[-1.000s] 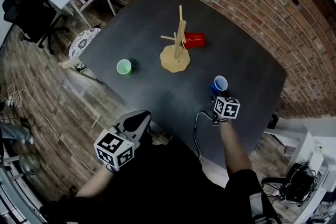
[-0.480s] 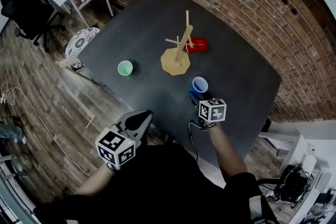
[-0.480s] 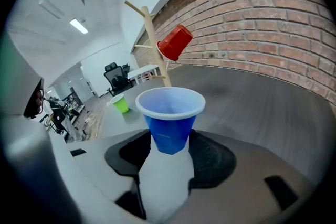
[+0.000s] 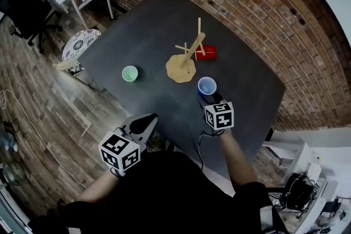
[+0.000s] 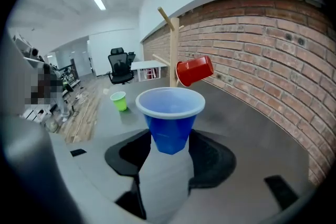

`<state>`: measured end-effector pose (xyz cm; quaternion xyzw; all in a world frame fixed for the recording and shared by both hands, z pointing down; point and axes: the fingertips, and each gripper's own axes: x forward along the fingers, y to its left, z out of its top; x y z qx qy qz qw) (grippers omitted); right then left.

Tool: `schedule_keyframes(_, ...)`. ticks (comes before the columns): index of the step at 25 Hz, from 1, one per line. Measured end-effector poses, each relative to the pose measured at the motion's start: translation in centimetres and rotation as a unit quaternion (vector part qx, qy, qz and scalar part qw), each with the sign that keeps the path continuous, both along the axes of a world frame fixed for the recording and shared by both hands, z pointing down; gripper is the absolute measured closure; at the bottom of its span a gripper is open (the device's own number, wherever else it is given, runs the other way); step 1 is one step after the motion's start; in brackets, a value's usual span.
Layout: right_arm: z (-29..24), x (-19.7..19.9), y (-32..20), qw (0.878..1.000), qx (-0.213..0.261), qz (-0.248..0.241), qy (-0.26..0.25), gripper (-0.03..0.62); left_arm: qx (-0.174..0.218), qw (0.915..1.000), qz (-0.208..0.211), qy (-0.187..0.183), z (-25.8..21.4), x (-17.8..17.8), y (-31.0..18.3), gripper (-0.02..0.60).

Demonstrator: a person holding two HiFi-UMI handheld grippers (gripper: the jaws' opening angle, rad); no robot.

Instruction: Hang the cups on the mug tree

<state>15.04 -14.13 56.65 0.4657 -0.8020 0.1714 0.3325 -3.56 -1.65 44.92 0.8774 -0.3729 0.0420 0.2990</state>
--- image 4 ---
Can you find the black office chair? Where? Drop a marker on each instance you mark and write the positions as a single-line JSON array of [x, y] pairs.
[[24, 13]]

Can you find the red plastic cup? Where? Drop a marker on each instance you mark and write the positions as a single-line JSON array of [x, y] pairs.
[[207, 53]]

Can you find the white shelf unit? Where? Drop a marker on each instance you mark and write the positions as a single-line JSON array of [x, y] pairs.
[[301, 153]]

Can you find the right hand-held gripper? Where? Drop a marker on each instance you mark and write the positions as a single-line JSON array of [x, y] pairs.
[[219, 116]]

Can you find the wooden stick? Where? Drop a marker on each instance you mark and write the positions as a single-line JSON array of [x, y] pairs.
[[86, 129]]

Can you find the stool with patterned cushion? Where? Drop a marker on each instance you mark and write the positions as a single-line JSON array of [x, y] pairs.
[[79, 44]]

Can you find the blue plastic cup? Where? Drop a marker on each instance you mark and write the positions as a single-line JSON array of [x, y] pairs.
[[207, 86]]

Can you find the wooden cup tree stand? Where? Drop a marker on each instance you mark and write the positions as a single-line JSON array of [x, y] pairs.
[[179, 71]]

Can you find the person's black shirt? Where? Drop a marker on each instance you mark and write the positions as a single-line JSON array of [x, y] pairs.
[[164, 194]]

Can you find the green plastic cup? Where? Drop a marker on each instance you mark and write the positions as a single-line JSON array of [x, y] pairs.
[[129, 74]]

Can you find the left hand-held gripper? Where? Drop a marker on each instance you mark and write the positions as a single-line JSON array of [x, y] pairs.
[[119, 149]]

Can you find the person's right forearm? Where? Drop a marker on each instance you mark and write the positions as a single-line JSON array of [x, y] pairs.
[[238, 161]]

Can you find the person's left forearm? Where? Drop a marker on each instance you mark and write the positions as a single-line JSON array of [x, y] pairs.
[[96, 189]]

